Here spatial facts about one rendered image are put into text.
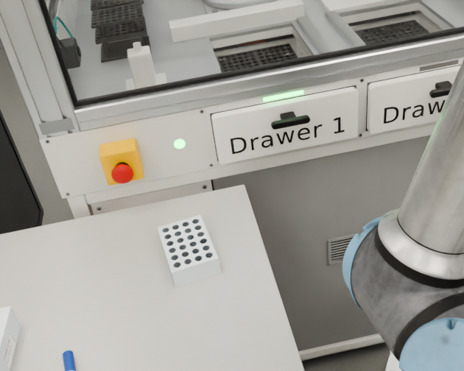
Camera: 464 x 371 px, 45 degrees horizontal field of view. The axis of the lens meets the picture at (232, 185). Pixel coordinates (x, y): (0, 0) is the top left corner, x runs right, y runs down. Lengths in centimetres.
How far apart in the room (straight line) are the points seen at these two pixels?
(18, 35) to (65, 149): 23
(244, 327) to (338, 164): 49
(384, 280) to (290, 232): 71
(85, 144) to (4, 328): 37
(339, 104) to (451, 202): 58
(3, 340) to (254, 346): 39
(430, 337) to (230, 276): 47
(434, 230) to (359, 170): 69
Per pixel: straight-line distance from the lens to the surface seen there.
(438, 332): 61
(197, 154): 114
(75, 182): 117
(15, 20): 102
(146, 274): 103
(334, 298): 156
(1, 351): 96
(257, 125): 111
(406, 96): 119
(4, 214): 199
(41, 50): 104
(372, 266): 67
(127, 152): 108
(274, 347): 89
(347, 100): 114
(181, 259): 99
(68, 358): 94
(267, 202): 127
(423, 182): 60
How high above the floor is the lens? 149
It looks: 38 degrees down
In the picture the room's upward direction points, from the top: 9 degrees counter-clockwise
